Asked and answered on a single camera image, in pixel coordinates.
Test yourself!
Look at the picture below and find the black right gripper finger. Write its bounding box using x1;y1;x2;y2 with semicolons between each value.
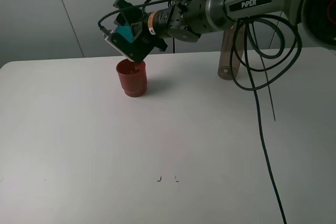
154;38;167;51
113;0;143;26

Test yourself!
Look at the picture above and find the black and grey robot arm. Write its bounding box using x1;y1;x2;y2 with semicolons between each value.
104;0;335;62

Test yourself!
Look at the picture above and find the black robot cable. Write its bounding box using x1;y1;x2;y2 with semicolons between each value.
97;0;302;224

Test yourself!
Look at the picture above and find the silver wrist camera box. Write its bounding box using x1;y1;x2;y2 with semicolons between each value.
104;30;133;62

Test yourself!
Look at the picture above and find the red plastic cup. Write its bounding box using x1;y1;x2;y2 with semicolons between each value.
116;59;148;98

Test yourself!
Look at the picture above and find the teal translucent plastic cup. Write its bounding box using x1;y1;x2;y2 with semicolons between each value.
114;24;133;43

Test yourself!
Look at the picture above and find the smoky transparent water bottle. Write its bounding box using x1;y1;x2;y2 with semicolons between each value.
217;24;245;80

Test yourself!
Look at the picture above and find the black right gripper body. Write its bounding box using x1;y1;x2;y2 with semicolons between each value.
112;6;210;63

